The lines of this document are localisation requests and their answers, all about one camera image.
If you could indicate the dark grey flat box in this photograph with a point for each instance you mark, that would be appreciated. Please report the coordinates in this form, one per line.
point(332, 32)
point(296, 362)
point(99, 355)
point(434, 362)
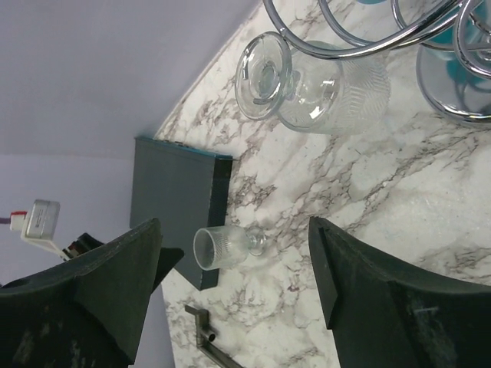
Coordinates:
point(185, 189)

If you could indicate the chrome wine glass rack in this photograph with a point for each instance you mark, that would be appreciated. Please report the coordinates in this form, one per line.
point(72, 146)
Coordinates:
point(464, 106)

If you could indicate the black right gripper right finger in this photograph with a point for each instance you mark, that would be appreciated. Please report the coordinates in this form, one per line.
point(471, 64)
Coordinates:
point(385, 312)

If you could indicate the blue wine glass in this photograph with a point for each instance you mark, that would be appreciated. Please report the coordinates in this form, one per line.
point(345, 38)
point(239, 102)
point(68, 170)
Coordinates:
point(455, 71)

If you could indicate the dark metal T-handle tool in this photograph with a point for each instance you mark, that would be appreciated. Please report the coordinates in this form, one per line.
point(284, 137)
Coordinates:
point(205, 335)

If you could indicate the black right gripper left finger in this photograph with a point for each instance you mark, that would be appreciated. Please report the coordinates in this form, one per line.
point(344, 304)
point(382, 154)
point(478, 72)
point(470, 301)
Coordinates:
point(88, 311)

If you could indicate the clear ribbed wine glass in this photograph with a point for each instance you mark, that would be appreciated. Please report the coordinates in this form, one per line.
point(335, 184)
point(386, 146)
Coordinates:
point(228, 245)

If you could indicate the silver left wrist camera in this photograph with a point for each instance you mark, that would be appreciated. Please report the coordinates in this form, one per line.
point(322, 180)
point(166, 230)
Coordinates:
point(37, 226)

